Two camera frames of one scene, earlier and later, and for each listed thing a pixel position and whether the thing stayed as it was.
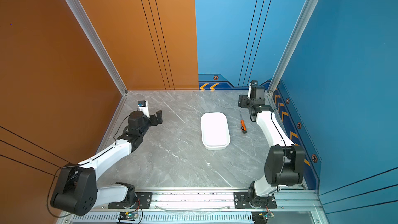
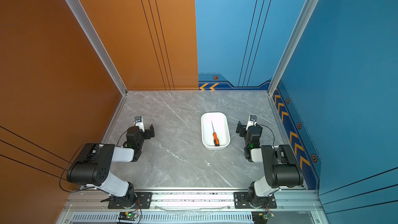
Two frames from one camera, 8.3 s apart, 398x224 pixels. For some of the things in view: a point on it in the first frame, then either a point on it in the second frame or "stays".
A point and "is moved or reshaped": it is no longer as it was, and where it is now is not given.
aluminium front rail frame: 297,206 stays
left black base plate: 143,200 stays
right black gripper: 243,100 to 242,128
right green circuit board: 261,217 stays
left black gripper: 155,122 to 147,132
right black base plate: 241,200 stays
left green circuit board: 127,216 stays
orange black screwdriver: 242,124 is moved or reshaped
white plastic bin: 215,130 stays
